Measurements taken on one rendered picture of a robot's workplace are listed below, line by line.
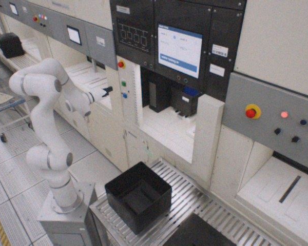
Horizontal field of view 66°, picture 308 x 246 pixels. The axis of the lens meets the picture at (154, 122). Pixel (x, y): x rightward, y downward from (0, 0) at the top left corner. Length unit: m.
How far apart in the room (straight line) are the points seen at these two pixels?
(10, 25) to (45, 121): 3.27
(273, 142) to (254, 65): 0.34
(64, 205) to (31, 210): 1.14
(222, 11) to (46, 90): 0.80
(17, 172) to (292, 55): 2.83
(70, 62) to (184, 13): 2.13
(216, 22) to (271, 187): 0.96
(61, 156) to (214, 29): 0.92
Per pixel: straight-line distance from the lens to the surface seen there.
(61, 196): 1.49
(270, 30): 0.99
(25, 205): 2.74
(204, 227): 1.32
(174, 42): 1.26
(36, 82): 1.16
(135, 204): 1.50
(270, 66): 1.02
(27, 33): 4.46
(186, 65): 1.24
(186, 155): 1.62
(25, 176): 3.02
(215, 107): 1.14
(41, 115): 1.20
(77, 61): 3.14
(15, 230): 2.62
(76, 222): 1.52
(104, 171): 2.74
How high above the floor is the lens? 2.00
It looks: 37 degrees down
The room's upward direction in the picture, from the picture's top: 1 degrees counter-clockwise
